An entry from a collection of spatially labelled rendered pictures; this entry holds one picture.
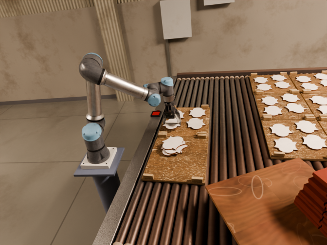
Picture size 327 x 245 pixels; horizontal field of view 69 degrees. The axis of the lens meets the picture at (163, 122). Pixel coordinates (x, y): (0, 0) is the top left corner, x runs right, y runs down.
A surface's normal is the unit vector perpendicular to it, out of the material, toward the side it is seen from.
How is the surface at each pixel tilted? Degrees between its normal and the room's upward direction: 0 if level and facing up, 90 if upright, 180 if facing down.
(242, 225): 0
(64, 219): 0
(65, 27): 90
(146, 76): 90
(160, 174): 0
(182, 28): 90
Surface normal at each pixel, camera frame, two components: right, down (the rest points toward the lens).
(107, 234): -0.11, -0.84
